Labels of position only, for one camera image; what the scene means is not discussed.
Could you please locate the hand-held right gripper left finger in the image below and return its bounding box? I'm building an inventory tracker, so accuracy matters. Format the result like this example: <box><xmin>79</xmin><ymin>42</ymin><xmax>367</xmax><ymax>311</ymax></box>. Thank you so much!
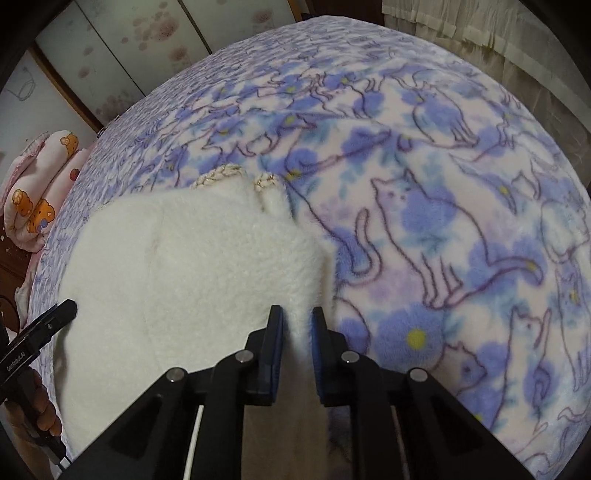
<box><xmin>60</xmin><ymin>305</ymin><xmax>284</xmax><ymax>480</ymax></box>

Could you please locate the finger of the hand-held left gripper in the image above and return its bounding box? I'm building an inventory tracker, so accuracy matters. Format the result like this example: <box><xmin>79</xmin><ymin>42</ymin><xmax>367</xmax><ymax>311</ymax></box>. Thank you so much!
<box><xmin>9</xmin><ymin>299</ymin><xmax>78</xmax><ymax>352</ymax></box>

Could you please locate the person's left hand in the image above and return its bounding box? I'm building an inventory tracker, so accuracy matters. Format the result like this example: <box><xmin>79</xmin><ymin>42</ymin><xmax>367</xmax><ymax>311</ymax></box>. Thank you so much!
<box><xmin>4</xmin><ymin>368</ymin><xmax>64</xmax><ymax>445</ymax></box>

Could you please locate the floral panel wardrobe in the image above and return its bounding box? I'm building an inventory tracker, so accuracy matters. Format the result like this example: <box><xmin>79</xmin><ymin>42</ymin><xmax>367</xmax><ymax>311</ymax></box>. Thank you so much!
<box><xmin>36</xmin><ymin>0</ymin><xmax>297</xmax><ymax>126</ymax></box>

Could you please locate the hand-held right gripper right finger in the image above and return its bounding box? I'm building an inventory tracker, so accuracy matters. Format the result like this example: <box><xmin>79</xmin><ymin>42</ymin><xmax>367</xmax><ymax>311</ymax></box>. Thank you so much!
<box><xmin>311</xmin><ymin>306</ymin><xmax>502</xmax><ymax>480</ymax></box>

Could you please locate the white fluffy coat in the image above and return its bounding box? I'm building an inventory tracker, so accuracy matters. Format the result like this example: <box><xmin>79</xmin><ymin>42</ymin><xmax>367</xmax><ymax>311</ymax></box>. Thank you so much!
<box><xmin>54</xmin><ymin>164</ymin><xmax>343</xmax><ymax>480</ymax></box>

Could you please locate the folded bear print quilt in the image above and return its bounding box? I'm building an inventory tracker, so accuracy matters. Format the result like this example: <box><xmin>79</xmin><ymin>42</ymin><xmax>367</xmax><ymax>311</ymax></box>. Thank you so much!
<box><xmin>0</xmin><ymin>130</ymin><xmax>91</xmax><ymax>253</ymax></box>

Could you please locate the blue cat print blanket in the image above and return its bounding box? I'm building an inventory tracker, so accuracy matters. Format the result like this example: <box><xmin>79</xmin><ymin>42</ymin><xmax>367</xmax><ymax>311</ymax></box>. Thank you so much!
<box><xmin>28</xmin><ymin>16</ymin><xmax>591</xmax><ymax>480</ymax></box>

